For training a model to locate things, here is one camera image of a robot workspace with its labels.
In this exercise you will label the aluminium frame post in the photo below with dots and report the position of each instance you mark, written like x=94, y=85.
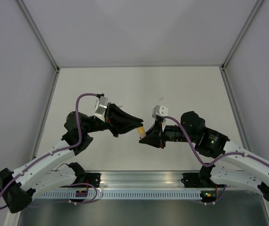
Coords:
x=253, y=13
x=36, y=32

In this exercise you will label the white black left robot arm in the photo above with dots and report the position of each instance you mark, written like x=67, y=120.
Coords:
x=19, y=187

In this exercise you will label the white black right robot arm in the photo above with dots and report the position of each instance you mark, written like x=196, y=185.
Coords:
x=224, y=163

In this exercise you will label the aluminium mounting rail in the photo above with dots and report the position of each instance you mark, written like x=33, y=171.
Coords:
x=148, y=179

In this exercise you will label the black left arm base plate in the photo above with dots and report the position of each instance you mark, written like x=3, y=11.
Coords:
x=89, y=178

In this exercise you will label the orange highlighter cap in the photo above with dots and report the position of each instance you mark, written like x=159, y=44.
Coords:
x=141, y=130

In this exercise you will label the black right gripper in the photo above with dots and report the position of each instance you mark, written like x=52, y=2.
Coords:
x=155, y=136

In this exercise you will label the right aluminium frame post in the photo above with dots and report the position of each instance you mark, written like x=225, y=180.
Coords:
x=253, y=13

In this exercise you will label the left aluminium frame post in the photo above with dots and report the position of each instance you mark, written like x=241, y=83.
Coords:
x=36, y=32

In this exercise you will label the white slotted cable duct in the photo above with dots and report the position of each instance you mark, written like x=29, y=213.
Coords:
x=122, y=195

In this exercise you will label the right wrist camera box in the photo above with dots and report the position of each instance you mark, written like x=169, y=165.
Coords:
x=158, y=113

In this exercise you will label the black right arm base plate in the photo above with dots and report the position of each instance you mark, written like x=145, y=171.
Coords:
x=194, y=180

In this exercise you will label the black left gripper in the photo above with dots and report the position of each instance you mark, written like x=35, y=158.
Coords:
x=116, y=115

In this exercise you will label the orange highlighter pen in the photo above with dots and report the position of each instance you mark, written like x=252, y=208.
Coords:
x=142, y=135

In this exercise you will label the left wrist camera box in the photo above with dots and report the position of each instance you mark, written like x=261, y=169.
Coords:
x=101, y=107

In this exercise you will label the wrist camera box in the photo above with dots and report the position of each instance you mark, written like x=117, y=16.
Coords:
x=158, y=113
x=101, y=107

